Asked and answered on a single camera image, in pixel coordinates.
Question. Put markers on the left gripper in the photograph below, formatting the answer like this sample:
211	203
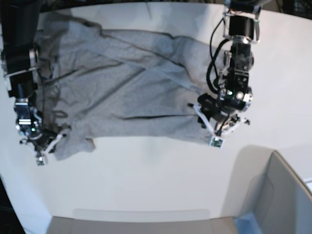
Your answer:
218	120

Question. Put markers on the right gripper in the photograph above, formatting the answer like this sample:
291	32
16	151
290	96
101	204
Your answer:
42	143

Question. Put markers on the grey t-shirt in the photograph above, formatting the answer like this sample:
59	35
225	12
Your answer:
118	83

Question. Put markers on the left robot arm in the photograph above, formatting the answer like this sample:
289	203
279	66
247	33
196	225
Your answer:
227	75

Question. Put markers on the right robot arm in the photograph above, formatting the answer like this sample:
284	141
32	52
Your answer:
19	57

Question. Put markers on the grey cardboard box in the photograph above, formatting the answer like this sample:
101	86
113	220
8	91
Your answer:
262	182

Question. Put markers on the blue item in box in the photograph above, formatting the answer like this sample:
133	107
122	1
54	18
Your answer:
247	224

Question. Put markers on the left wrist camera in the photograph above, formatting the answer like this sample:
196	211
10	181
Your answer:
216	142

